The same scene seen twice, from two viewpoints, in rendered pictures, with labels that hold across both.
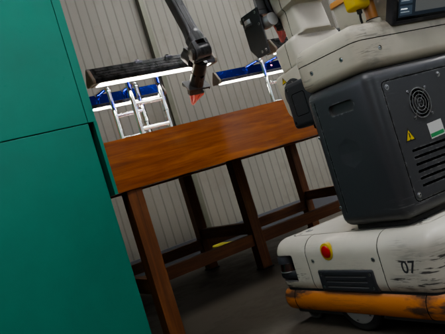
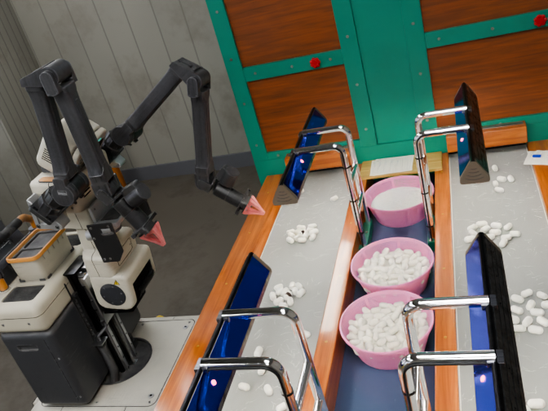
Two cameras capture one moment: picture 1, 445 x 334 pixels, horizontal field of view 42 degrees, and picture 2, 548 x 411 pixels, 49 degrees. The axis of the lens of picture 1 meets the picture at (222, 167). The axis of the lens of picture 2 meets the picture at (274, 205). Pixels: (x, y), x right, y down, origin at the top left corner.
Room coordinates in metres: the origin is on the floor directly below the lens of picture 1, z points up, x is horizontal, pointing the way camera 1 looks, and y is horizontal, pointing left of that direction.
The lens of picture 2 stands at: (3.98, -1.13, 1.91)
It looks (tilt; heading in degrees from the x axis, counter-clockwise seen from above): 28 degrees down; 143
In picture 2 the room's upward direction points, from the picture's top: 17 degrees counter-clockwise
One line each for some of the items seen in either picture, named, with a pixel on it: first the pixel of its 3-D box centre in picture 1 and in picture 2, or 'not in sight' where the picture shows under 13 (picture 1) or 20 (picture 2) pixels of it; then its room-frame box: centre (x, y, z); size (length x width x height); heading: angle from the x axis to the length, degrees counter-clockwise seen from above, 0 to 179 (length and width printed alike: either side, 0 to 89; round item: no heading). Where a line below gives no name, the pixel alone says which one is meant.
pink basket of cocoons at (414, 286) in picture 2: not in sight; (393, 272); (2.91, 0.08, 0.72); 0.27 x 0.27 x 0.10
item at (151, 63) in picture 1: (153, 66); (301, 150); (2.53, 0.16, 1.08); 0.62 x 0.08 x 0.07; 122
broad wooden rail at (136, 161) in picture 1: (291, 120); (228, 325); (2.53, -0.35, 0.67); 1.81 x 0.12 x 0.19; 122
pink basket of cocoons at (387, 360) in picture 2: not in sight; (388, 332); (3.05, -0.16, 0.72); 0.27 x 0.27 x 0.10
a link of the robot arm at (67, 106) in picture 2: not in sight; (83, 134); (2.29, -0.45, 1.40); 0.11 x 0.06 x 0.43; 122
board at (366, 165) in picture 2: not in sight; (400, 165); (2.56, 0.64, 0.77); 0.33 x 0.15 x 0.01; 32
